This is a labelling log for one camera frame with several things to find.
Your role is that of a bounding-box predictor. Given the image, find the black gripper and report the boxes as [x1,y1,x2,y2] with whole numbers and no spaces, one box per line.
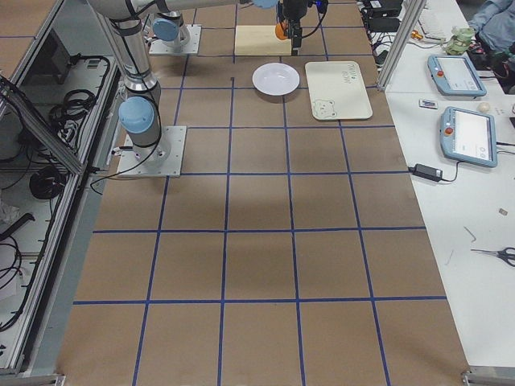
[278,0,308,55]

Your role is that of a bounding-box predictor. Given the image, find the orange fruit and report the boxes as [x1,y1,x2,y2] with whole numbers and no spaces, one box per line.
[274,23,288,40]

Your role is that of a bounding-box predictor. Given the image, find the white round plate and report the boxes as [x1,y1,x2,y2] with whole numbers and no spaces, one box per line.
[252,63,300,97]

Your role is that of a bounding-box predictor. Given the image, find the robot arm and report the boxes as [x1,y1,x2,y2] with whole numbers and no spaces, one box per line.
[89,1,233,163]
[155,1,312,55]

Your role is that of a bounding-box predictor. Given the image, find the cream bear tray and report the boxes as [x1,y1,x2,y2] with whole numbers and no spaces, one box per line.
[305,60,373,121]

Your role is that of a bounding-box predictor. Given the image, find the bamboo cutting board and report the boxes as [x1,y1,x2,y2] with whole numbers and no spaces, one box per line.
[234,25,291,56]

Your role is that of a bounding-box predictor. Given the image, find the small white box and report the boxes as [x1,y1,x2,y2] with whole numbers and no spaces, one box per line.
[418,99,439,109]

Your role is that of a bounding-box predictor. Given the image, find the upper teach pendant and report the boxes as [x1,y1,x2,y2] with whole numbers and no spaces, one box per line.
[427,55,487,98]

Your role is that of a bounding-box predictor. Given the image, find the teach pendant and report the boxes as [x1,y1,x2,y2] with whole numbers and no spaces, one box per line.
[427,55,487,98]
[439,106,498,168]

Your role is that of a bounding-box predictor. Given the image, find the black power adapter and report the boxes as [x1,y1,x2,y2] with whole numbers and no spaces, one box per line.
[408,163,443,182]

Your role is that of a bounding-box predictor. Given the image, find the lower teach pendant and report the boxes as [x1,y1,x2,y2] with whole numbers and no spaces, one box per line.
[439,106,498,168]

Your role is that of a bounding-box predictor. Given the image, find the equipment rack left side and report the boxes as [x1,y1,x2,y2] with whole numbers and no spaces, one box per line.
[1,1,120,382]

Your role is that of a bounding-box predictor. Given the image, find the black scissors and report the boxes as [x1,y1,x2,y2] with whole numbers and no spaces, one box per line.
[471,247,515,267]

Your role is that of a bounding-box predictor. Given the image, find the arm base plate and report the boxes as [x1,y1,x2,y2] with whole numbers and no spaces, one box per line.
[117,125,187,179]
[149,21,201,56]

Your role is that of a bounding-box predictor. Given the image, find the aluminium frame post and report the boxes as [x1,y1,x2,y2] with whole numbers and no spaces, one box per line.
[377,0,426,91]

